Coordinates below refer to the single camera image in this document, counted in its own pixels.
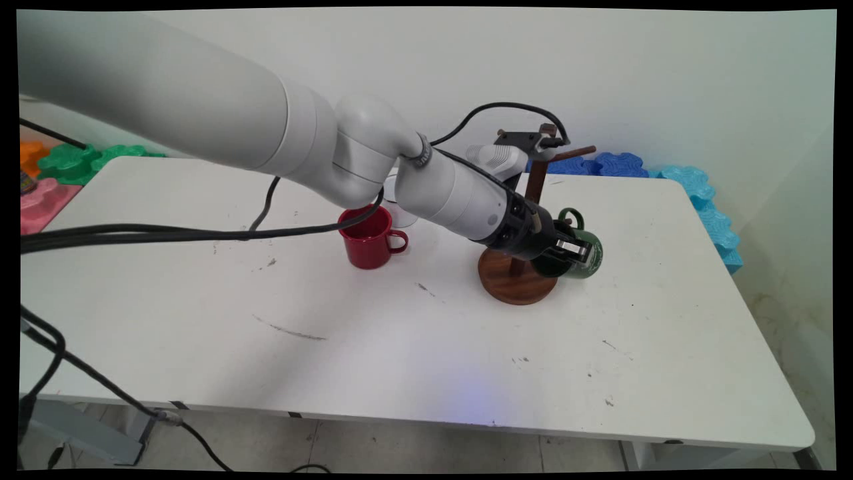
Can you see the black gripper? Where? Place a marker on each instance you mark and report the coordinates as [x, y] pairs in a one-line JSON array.
[[523, 233]]

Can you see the green enamel mug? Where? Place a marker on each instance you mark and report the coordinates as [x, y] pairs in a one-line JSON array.
[[595, 256]]

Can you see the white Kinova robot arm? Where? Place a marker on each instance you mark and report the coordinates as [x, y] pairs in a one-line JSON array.
[[166, 86]]

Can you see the brown wooden mug tree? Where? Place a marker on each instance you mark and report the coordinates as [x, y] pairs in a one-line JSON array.
[[516, 286]]

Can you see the dark blue foam mat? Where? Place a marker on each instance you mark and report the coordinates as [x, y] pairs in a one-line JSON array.
[[620, 165]]

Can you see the light blue foam mat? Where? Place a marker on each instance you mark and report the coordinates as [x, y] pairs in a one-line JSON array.
[[706, 206]]

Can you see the white enamel mug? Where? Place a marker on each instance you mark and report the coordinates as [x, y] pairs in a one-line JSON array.
[[403, 216]]

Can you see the red enamel mug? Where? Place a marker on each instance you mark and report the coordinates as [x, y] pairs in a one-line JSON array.
[[370, 253]]

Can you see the white table leg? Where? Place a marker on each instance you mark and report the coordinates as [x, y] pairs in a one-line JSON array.
[[636, 456]]

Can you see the green foam mat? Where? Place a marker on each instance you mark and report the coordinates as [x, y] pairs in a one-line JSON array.
[[66, 166]]

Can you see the grey metal base beam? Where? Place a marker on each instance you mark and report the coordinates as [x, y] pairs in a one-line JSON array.
[[86, 433]]

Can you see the pink foam mat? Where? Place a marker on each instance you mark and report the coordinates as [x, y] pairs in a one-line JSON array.
[[40, 206]]

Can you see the orange foam mat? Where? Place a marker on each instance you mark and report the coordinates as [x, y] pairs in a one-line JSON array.
[[30, 156]]

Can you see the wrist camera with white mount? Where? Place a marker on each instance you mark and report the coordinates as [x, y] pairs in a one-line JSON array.
[[496, 160]]

